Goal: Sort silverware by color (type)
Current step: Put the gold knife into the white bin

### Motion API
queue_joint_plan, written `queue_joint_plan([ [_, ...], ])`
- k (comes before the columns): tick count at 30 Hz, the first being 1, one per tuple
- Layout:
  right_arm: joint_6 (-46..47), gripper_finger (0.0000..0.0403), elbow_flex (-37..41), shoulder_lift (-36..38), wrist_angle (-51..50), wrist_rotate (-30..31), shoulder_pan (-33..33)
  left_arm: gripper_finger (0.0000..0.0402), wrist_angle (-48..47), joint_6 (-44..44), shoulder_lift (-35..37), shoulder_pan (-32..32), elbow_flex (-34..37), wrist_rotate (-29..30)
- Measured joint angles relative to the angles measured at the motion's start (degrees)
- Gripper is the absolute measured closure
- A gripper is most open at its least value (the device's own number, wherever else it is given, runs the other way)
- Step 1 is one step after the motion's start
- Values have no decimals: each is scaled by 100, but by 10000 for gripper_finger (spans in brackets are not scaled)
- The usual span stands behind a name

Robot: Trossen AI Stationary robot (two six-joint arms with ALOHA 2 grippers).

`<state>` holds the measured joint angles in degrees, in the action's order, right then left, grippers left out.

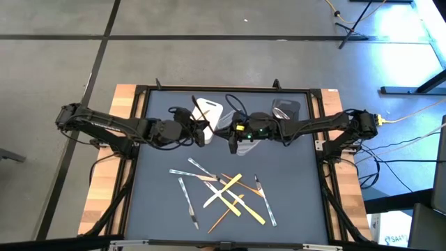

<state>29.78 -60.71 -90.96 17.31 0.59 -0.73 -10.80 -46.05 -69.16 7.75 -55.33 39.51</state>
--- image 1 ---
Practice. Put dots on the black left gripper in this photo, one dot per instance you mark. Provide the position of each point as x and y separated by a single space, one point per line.
184 134

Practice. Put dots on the gold cutlery piece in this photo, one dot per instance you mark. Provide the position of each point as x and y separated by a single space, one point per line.
244 185
219 221
205 115

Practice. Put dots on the grey chair leg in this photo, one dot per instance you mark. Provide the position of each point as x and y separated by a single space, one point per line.
12 155

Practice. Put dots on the black frame bracket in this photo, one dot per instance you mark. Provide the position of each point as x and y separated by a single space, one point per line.
158 84
277 84

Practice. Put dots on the white printed box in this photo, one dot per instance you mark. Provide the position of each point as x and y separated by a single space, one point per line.
393 230

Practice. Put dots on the black tripod stand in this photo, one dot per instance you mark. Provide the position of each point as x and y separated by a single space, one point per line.
350 31

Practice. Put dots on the small table-edge camera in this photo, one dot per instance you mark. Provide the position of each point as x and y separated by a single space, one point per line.
225 245

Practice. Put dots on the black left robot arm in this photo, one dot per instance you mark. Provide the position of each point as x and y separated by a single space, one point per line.
104 120

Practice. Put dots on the white plastic bin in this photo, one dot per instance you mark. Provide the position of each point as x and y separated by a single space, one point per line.
214 104

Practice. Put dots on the dark upright panel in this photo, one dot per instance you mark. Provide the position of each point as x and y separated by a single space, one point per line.
439 164

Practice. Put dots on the black desk foot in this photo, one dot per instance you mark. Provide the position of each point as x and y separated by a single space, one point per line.
400 90

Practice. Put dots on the silver table-edge bar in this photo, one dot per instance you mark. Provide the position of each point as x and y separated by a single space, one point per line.
174 243

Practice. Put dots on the black table frame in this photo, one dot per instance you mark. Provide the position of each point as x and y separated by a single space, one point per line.
226 89

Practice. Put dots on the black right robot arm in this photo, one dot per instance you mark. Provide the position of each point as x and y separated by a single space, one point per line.
313 125

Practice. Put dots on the black chair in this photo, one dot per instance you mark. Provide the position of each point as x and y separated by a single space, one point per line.
428 230

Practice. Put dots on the dark grey plastic bin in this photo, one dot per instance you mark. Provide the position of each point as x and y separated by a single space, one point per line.
292 106

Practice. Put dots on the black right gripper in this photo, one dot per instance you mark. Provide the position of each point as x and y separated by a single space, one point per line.
259 127

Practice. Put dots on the clear plastic bin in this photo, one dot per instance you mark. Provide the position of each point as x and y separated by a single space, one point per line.
249 148

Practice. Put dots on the black floor beam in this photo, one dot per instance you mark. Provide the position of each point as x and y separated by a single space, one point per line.
393 202

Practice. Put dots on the yellow power plug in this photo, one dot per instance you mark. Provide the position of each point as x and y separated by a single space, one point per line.
380 120

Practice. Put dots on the green white striped straw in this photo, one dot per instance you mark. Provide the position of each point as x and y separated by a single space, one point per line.
186 195

